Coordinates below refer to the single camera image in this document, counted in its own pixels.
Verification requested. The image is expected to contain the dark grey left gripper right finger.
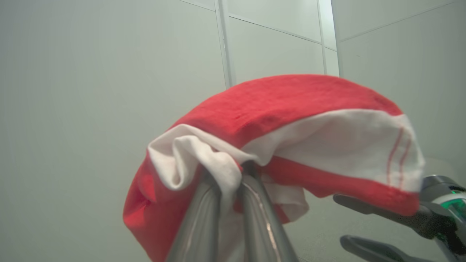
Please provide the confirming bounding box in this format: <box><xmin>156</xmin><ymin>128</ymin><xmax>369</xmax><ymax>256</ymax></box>
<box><xmin>238</xmin><ymin>161</ymin><xmax>300</xmax><ymax>262</ymax></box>

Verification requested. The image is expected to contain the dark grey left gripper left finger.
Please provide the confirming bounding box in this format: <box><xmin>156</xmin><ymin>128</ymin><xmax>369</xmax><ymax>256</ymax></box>
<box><xmin>166</xmin><ymin>176</ymin><xmax>222</xmax><ymax>262</ymax></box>

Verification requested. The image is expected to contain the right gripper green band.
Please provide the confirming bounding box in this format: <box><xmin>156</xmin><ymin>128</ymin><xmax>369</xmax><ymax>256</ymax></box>
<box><xmin>333</xmin><ymin>175</ymin><xmax>466</xmax><ymax>262</ymax></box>

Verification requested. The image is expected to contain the red and white garment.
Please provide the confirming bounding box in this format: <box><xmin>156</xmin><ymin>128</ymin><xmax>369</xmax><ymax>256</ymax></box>
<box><xmin>123</xmin><ymin>74</ymin><xmax>426</xmax><ymax>262</ymax></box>

